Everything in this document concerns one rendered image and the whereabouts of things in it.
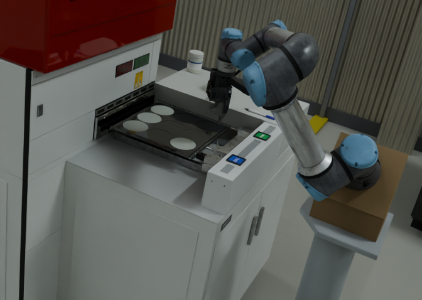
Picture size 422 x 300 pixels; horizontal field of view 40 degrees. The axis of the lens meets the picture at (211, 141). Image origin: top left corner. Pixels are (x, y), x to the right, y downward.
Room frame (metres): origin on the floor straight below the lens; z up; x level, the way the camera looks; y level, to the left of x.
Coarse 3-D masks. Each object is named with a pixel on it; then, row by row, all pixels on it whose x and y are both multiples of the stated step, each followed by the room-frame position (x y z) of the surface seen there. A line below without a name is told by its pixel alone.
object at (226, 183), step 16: (272, 128) 2.18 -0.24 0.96; (240, 144) 1.97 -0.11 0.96; (256, 144) 2.00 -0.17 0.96; (272, 144) 2.06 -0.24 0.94; (224, 160) 1.82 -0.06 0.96; (256, 160) 1.90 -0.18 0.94; (272, 160) 2.11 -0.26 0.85; (208, 176) 1.71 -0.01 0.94; (224, 176) 1.70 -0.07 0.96; (240, 176) 1.75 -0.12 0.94; (256, 176) 1.95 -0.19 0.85; (208, 192) 1.71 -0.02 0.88; (224, 192) 1.69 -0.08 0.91; (240, 192) 1.79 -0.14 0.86; (208, 208) 1.70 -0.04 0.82; (224, 208) 1.68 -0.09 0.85
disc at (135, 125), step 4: (124, 124) 2.08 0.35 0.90; (128, 124) 2.08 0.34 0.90; (132, 124) 2.09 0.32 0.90; (136, 124) 2.10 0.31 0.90; (140, 124) 2.10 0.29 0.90; (144, 124) 2.11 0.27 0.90; (128, 128) 2.05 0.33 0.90; (132, 128) 2.06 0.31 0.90; (136, 128) 2.06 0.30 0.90; (140, 128) 2.07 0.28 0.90; (144, 128) 2.08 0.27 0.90
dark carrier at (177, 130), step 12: (132, 120) 2.13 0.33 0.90; (168, 120) 2.19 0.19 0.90; (180, 120) 2.22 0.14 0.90; (192, 120) 2.24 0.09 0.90; (204, 120) 2.26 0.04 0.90; (132, 132) 2.02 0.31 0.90; (144, 132) 2.04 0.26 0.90; (156, 132) 2.06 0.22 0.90; (168, 132) 2.08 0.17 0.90; (180, 132) 2.10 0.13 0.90; (192, 132) 2.12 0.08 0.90; (204, 132) 2.14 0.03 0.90; (216, 132) 2.16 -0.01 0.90; (168, 144) 1.97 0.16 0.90
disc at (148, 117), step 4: (144, 112) 2.23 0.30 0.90; (148, 112) 2.23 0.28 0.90; (140, 116) 2.18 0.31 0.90; (144, 116) 2.19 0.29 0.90; (148, 116) 2.20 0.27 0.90; (152, 116) 2.20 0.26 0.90; (156, 116) 2.21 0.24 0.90; (144, 120) 2.15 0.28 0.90; (148, 120) 2.16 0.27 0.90; (152, 120) 2.17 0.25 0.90; (156, 120) 2.17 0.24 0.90; (160, 120) 2.18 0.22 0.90
